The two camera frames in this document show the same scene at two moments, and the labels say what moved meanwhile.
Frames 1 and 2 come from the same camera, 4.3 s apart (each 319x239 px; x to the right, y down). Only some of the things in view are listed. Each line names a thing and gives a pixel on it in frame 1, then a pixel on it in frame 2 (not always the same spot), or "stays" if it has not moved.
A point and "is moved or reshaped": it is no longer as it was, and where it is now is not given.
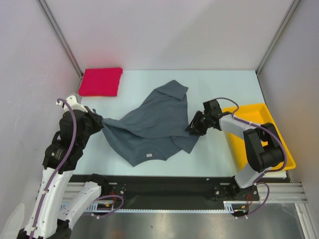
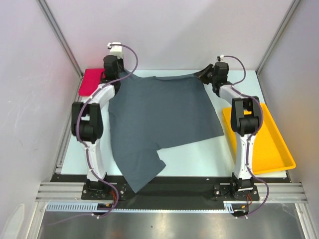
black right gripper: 199,123 → 207,73
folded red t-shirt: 100,81 stays
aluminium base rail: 268,192 stays
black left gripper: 97,119 → 121,61
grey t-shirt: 151,131 is moved or reshaped
